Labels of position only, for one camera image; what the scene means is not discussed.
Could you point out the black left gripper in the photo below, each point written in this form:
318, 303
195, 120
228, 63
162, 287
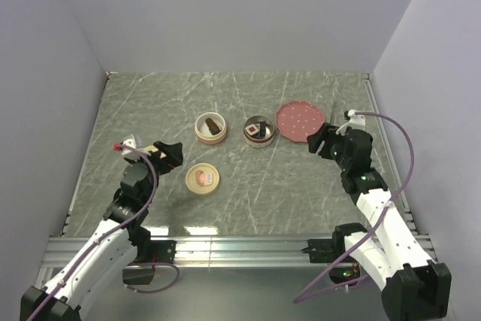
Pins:
173, 157

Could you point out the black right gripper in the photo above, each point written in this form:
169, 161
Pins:
328, 134

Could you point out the cream lid with label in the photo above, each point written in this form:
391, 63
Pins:
202, 179

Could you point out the brown ridged food piece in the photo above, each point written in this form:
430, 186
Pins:
212, 126

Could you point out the sushi roll red centre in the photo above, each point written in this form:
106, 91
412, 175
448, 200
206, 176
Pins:
252, 130

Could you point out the sushi roll white top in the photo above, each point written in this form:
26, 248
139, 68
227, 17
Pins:
262, 130

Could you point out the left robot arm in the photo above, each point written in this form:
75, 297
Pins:
119, 240

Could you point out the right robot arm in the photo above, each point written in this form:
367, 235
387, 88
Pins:
413, 286

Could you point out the pink bowl white inside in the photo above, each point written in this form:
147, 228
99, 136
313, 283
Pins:
203, 133

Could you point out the pink octagonal plate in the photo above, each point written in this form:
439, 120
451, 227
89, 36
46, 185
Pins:
296, 120

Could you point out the steel bowl red band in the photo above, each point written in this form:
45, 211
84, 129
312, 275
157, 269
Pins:
270, 132

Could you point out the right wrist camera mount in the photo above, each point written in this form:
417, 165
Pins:
353, 121

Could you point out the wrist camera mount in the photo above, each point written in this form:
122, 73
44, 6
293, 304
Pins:
353, 121
130, 147

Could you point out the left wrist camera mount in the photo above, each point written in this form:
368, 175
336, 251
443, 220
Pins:
130, 147

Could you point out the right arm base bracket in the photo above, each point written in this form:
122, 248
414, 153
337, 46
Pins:
322, 251

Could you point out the aluminium front rail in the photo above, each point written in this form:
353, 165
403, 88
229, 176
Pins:
258, 251

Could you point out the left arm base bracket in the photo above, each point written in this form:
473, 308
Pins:
154, 254

